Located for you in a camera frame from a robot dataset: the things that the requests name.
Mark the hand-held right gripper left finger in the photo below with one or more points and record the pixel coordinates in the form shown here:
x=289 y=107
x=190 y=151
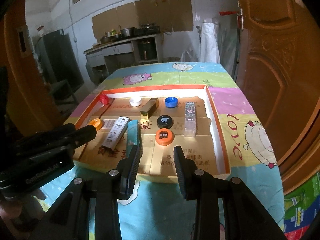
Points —
x=130 y=175

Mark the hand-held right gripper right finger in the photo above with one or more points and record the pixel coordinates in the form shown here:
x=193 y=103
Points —
x=185 y=177

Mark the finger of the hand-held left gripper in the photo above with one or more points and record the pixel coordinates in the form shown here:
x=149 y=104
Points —
x=82 y=135
x=50 y=133

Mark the plain orange bottle cap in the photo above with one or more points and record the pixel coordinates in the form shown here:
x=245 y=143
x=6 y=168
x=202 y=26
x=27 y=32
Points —
x=96 y=123

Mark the white cartoon print box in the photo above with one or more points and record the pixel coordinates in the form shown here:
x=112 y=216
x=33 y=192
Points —
x=116 y=132

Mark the teal box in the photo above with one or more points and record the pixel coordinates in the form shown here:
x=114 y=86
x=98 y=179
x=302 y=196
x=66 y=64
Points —
x=133 y=135

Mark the red bottle cap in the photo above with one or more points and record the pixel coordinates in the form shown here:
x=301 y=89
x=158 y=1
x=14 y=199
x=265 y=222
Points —
x=103 y=98

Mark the orange labelled bottle cap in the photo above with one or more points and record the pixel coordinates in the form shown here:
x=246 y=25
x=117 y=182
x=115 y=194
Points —
x=164 y=137

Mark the black bottle cap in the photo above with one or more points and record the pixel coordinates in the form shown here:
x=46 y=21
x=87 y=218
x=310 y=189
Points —
x=164 y=122

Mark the white bottle cap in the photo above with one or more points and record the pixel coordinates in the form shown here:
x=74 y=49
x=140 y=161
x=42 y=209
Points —
x=135 y=101

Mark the floral tube with clear cap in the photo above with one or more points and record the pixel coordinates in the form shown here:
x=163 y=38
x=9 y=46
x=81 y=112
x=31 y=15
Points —
x=190 y=115

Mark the shiny gold box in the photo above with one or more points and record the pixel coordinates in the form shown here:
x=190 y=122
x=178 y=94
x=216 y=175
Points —
x=150 y=107

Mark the blue bottle cap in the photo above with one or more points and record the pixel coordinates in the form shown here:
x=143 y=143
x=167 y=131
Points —
x=171 y=102

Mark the shallow orange-rimmed cardboard tray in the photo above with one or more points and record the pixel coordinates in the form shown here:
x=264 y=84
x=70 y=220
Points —
x=155 y=88

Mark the green wooden stool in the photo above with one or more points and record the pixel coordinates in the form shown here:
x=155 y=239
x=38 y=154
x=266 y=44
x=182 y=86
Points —
x=63 y=92

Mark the dark green cabinet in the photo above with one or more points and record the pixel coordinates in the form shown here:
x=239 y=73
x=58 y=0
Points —
x=62 y=57

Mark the grey kitchen counter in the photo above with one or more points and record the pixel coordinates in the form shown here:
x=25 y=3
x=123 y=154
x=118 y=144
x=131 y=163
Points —
x=117 y=50

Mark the sheep print striped tablecloth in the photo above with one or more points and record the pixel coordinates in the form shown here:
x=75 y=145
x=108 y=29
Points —
x=250 y=110

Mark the dark wok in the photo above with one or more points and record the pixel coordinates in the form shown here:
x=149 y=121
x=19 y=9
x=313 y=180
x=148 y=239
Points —
x=108 y=39

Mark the green yellow bottle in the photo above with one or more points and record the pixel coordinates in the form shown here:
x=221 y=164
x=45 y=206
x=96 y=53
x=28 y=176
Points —
x=114 y=33

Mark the dark green canister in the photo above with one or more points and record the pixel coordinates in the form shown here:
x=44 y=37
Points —
x=147 y=50

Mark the steel cooking pot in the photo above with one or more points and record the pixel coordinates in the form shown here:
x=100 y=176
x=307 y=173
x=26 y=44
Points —
x=127 y=32

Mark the green printed carton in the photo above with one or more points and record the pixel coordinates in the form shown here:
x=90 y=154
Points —
x=300 y=200

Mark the black gas stove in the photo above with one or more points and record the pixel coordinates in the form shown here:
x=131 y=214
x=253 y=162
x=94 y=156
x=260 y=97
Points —
x=147 y=30

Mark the clear plastic sheeting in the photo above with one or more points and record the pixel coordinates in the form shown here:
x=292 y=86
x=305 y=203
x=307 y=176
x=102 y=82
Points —
x=228 y=50

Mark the white plastic bag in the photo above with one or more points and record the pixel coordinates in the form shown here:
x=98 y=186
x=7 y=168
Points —
x=210 y=42

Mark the brown wooden door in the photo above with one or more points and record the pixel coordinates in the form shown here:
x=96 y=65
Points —
x=282 y=80

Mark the red paper strip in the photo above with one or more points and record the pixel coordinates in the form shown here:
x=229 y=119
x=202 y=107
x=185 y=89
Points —
x=228 y=13

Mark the cardboard wall sheets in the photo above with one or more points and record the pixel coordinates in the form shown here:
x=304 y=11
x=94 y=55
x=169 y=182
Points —
x=150 y=15

